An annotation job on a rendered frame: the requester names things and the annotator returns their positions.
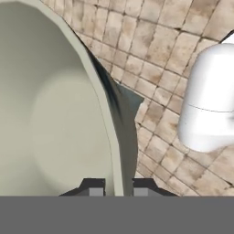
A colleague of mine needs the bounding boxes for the pale grey bowl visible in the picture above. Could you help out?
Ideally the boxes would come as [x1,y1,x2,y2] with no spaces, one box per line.
[0,0,145,197]

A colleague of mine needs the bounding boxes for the white rounded object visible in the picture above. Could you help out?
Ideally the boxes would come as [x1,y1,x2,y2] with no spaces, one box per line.
[177,28,234,154]

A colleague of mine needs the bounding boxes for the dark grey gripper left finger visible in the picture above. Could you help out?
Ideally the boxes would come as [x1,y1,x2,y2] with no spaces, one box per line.
[58,177,107,197]

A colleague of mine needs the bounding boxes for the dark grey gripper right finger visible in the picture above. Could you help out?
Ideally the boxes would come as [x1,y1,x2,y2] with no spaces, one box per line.
[133,177,179,197]

